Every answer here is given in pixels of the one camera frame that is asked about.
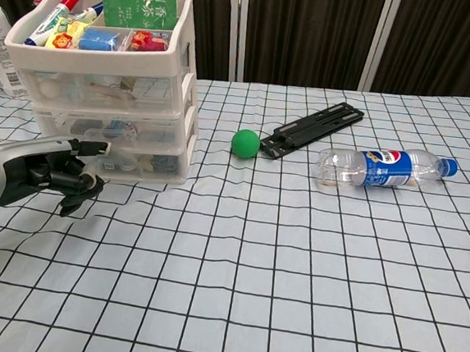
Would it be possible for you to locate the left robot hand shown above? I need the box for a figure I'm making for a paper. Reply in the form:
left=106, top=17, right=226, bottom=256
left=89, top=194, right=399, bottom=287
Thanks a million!
left=0, top=130, right=112, bottom=222

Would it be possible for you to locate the clear plastic storage box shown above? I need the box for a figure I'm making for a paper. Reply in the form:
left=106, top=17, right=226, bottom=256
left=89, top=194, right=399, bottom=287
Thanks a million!
left=89, top=144, right=191, bottom=185

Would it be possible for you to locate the white plastic drawer organizer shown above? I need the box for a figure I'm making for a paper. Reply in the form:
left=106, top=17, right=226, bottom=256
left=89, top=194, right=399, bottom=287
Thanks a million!
left=0, top=0, right=212, bottom=188

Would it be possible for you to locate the yellow lion snack packet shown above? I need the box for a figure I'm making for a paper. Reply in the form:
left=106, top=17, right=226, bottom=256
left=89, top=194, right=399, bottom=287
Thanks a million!
left=43, top=17, right=93, bottom=53

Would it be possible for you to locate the blue snack packet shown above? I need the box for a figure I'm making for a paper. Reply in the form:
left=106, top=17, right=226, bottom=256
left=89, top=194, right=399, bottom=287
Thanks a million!
left=79, top=26, right=121, bottom=54

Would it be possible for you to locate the red cap marker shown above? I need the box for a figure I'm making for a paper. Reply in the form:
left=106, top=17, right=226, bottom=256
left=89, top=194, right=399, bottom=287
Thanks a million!
left=22, top=0, right=83, bottom=50

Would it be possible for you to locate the blue cap marker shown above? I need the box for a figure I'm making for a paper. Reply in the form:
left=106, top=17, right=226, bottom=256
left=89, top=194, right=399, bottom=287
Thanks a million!
left=71, top=0, right=106, bottom=25

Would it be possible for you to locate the red snack packet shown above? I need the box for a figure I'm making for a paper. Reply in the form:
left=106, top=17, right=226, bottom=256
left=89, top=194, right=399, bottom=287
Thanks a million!
left=128, top=29, right=170, bottom=55

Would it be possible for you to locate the green tea packet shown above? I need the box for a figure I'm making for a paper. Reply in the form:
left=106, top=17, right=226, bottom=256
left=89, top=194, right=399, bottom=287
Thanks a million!
left=96, top=0, right=180, bottom=34

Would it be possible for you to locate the green foam ball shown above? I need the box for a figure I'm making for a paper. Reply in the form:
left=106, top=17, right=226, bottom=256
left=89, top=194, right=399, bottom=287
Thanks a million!
left=230, top=127, right=262, bottom=160

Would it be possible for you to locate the black folding stand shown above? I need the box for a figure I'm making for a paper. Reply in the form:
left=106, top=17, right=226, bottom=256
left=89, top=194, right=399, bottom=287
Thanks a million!
left=258, top=96, right=367, bottom=167

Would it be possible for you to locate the black folding screen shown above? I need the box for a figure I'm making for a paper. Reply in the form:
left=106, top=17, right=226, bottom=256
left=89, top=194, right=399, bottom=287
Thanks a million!
left=0, top=0, right=470, bottom=103

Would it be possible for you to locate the clear Pepsi bottle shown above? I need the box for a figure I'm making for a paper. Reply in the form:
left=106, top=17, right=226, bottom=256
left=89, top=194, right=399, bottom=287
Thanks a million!
left=314, top=139, right=461, bottom=199

